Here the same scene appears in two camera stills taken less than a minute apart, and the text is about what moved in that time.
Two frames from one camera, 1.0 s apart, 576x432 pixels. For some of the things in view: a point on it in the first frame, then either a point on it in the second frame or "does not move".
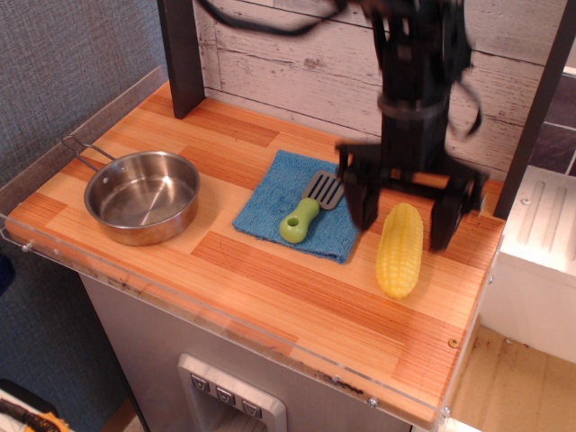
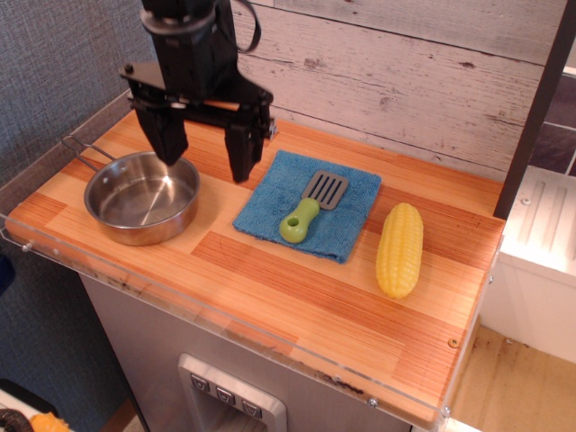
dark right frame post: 562,43 does not move
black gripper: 412,143 → 196,65
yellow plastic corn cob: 399,250 does not move
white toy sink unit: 531,290 does not move
